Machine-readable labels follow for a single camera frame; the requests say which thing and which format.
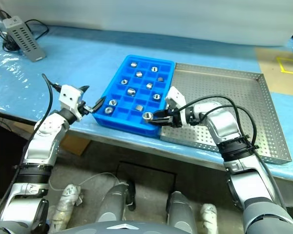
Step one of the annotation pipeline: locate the black upright strap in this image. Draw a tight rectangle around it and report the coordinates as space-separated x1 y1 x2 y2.
126 180 136 212

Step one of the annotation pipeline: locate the white wrapped post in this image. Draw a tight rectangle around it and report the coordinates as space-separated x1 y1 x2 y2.
200 203 219 234
51 184 83 231

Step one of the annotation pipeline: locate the blue compartment tray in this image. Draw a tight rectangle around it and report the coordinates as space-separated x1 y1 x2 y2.
91 55 176 139

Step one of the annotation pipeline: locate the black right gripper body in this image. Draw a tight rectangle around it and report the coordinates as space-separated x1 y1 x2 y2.
167 109 184 128

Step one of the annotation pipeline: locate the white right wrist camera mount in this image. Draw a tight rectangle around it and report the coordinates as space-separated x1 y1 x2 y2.
165 86 186 110

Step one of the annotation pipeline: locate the black device cable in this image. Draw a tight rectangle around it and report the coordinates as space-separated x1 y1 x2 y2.
0 9 50 53

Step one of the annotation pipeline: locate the grey robot torso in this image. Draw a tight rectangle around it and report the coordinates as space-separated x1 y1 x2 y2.
52 220 198 234

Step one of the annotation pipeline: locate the dark rounded grey shape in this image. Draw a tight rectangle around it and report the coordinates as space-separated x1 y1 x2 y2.
166 191 195 234
97 184 129 223

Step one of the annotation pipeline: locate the perforated metal tray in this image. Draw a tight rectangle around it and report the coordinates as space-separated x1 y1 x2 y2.
160 62 293 165

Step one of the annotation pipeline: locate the thin white wire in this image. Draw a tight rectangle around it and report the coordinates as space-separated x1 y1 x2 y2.
50 172 120 191

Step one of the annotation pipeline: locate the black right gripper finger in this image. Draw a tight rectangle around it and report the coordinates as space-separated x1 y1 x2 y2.
152 110 173 117
150 117 173 126

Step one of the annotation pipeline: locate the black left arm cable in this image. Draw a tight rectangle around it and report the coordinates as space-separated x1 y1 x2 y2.
0 74 63 217

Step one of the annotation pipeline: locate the brown cardboard mat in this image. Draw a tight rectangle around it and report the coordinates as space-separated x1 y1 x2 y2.
255 46 293 92

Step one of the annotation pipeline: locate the dark floor plate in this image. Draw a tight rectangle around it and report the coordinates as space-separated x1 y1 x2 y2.
116 160 176 194

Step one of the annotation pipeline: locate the grey slotted device box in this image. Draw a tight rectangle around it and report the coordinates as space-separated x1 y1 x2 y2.
2 16 47 63

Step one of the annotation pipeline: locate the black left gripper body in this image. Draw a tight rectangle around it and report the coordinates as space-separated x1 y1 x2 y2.
77 99 95 117

